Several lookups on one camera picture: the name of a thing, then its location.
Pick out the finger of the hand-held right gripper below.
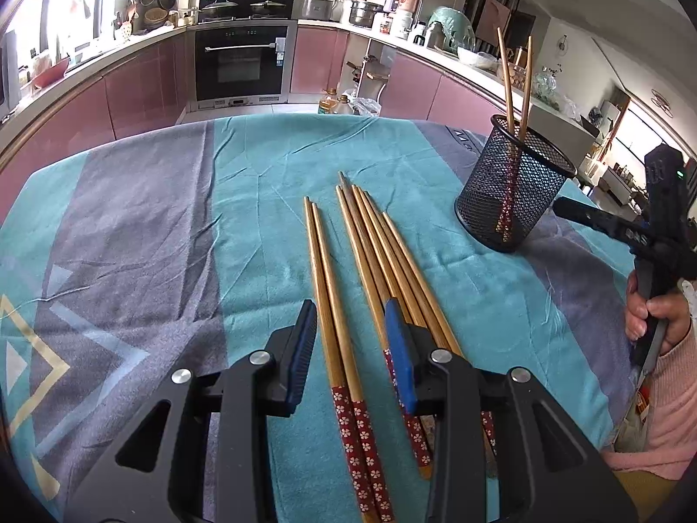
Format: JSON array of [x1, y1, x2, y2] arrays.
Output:
[[553, 195, 653, 250]]

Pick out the clear plastic bag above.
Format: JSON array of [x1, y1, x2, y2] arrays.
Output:
[[348, 96, 383, 117]]

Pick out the black built-in oven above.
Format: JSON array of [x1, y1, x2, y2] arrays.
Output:
[[194, 24, 291, 105]]

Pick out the stainless steel stock pot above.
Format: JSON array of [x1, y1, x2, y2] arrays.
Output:
[[348, 0, 385, 29]]

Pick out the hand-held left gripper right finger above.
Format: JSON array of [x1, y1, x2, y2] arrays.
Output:
[[384, 297, 639, 523]]

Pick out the pink kitchen cabinets under window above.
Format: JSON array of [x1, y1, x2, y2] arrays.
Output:
[[0, 27, 189, 219]]

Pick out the red bowl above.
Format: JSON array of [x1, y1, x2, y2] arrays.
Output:
[[31, 57, 71, 89]]

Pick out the person's right forearm pink sleeve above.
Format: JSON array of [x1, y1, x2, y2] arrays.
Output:
[[602, 278, 697, 483]]

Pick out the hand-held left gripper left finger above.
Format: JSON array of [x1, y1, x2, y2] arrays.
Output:
[[62, 299, 319, 523]]

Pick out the teal and grey tablecloth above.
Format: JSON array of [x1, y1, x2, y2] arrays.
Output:
[[0, 114, 649, 523]]

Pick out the pink kitchen cabinets peninsula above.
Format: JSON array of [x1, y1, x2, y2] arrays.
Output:
[[288, 24, 545, 132]]

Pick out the clear glass jar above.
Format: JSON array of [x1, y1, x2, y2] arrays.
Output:
[[532, 65, 557, 100]]

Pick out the person's right hand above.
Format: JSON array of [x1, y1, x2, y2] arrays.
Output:
[[624, 271, 694, 347]]

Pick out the black mesh utensil holder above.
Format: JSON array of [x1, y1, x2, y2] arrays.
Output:
[[454, 113, 577, 254]]

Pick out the dark wooden panel door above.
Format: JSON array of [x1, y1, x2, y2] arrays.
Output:
[[463, 0, 538, 56]]

